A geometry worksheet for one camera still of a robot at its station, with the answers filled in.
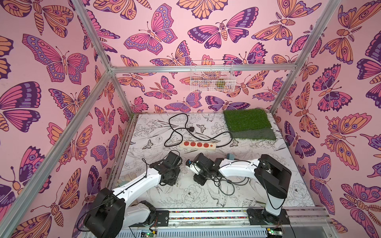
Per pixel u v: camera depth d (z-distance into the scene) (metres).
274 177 0.47
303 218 0.74
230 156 0.95
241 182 0.85
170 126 1.12
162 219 0.74
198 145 0.98
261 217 0.73
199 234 0.70
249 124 1.10
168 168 0.63
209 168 0.68
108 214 0.41
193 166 0.80
